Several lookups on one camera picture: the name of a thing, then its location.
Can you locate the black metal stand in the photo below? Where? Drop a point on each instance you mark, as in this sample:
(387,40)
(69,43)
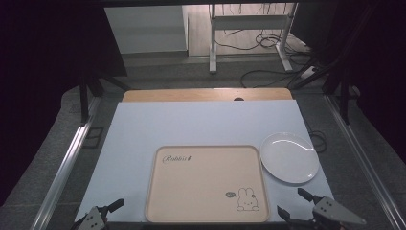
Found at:
(344,102)
(84,99)

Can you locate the white power strip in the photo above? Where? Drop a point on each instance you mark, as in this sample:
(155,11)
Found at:
(308,72)

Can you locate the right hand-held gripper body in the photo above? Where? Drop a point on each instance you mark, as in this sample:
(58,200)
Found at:
(335,213)

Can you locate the dark curtain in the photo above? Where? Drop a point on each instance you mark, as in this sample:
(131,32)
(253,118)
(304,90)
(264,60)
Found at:
(376,64)
(38,80)

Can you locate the black rectangular frame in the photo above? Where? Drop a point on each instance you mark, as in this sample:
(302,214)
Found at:
(93,137)

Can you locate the beige tray with rabbit print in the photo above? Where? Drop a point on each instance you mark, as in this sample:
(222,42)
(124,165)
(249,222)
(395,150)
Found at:
(204,185)

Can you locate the white round plate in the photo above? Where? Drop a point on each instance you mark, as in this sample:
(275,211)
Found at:
(288,159)

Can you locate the aluminium rail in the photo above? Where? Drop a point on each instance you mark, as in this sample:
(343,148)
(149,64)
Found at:
(364,163)
(63,166)

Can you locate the white panel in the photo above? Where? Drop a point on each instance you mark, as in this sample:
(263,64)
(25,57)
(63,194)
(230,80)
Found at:
(146,28)

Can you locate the white table mat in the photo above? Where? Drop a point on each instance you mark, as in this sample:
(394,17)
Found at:
(191,124)

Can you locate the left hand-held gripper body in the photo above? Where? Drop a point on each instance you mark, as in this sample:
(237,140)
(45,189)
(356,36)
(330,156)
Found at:
(92,220)

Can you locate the white metal desk frame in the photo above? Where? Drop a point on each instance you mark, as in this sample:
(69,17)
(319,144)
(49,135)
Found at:
(249,22)

